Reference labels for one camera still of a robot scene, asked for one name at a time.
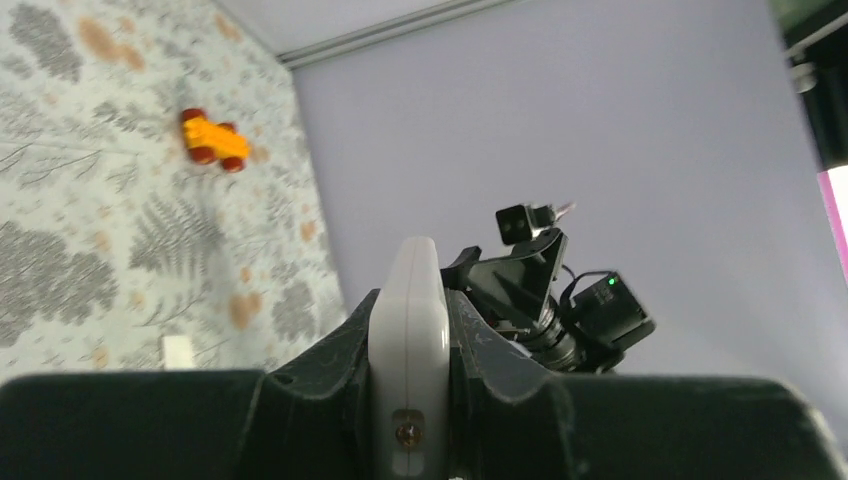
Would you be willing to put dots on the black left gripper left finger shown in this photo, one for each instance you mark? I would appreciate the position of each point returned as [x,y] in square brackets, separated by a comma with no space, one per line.
[309,419]

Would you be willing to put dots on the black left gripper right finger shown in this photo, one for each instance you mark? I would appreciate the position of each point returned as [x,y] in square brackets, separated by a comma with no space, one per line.
[514,419]

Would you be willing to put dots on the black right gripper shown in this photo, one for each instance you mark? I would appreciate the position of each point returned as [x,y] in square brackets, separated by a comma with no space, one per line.
[513,294]

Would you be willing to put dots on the white battery cover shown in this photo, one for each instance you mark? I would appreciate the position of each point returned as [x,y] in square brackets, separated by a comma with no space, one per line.
[177,353]

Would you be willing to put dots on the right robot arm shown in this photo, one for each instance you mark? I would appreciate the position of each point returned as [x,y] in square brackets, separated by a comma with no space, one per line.
[585,331]

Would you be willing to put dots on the floral table mat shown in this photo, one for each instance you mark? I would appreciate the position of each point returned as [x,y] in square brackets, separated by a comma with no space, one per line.
[111,236]

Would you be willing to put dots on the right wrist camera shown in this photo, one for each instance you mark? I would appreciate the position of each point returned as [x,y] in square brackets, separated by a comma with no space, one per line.
[524,222]

